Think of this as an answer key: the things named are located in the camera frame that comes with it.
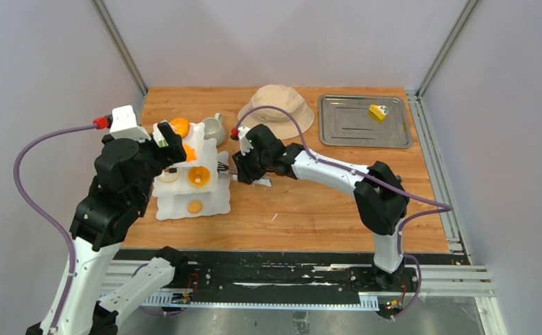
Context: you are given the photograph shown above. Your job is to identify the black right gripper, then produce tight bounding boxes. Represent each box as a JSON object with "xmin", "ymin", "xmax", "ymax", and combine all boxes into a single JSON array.
[{"xmin": 233, "ymin": 144, "xmax": 271, "ymax": 186}]

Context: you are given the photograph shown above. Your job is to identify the orange star cookie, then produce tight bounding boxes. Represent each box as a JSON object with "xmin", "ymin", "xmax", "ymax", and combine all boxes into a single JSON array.
[{"xmin": 183, "ymin": 143, "xmax": 198, "ymax": 163}]

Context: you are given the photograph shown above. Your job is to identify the white chocolate donut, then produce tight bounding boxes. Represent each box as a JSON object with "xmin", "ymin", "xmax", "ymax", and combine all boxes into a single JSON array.
[{"xmin": 158, "ymin": 167, "xmax": 180, "ymax": 183}]

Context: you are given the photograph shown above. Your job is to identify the orange frosted donut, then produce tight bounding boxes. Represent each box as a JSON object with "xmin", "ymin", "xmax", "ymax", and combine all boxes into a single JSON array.
[{"xmin": 187, "ymin": 165, "xmax": 211, "ymax": 188}]

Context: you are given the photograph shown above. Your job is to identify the white tiered dessert stand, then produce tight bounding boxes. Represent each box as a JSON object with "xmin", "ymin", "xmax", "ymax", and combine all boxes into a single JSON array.
[{"xmin": 152, "ymin": 122, "xmax": 230, "ymax": 221}]

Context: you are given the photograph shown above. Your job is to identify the metal food tongs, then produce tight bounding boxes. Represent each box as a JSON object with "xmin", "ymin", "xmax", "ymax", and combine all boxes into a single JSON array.
[{"xmin": 217, "ymin": 161, "xmax": 272, "ymax": 187}]

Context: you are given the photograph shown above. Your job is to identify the small orange round biscuit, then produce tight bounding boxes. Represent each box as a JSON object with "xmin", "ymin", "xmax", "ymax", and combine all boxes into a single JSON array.
[{"xmin": 186, "ymin": 200, "xmax": 203, "ymax": 214}]

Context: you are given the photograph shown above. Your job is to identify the orange macaron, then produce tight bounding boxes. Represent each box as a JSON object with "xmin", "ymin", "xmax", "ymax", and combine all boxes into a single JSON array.
[{"xmin": 170, "ymin": 118, "xmax": 191, "ymax": 138}]

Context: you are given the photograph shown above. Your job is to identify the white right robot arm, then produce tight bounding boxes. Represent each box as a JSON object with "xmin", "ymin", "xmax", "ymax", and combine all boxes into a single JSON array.
[{"xmin": 230, "ymin": 124, "xmax": 409, "ymax": 291}]

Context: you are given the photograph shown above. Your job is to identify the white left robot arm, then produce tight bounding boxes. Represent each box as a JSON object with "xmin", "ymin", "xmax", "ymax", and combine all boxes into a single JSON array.
[{"xmin": 27, "ymin": 121, "xmax": 189, "ymax": 334}]

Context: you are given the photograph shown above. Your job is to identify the white ceramic mug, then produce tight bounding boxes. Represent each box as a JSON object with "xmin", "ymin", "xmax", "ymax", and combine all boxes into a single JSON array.
[{"xmin": 202, "ymin": 112, "xmax": 226, "ymax": 147}]

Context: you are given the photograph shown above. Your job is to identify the beige bucket hat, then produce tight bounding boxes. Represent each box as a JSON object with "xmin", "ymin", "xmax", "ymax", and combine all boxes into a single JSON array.
[{"xmin": 237, "ymin": 84, "xmax": 315, "ymax": 140}]

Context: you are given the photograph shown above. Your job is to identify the metal serving tray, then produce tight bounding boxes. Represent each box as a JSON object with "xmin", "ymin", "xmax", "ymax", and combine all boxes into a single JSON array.
[{"xmin": 318, "ymin": 94, "xmax": 413, "ymax": 149}]

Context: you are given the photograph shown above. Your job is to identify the yellow cake slice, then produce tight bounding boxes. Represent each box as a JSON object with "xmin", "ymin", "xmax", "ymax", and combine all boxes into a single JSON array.
[{"xmin": 368, "ymin": 105, "xmax": 390, "ymax": 124}]

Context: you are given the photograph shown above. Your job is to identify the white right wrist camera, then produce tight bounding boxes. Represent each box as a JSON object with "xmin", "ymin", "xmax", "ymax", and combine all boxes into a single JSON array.
[{"xmin": 230, "ymin": 126, "xmax": 253, "ymax": 156}]

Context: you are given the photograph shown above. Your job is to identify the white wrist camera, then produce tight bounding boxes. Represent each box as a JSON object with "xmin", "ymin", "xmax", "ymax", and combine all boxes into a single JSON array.
[
  {"xmin": 93, "ymin": 105, "xmax": 151, "ymax": 142},
  {"xmin": 230, "ymin": 126, "xmax": 253, "ymax": 156}
]

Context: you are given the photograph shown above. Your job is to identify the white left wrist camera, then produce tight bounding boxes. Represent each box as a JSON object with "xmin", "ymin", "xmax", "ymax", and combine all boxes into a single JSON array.
[{"xmin": 93, "ymin": 105, "xmax": 151, "ymax": 142}]

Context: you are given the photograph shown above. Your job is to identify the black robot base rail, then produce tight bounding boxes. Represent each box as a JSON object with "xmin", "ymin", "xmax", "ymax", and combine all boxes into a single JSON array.
[{"xmin": 109, "ymin": 248, "xmax": 494, "ymax": 320}]

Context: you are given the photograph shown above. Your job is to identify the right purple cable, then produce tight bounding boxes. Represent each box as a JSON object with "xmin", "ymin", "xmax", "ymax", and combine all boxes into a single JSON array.
[{"xmin": 235, "ymin": 105, "xmax": 453, "ymax": 258}]

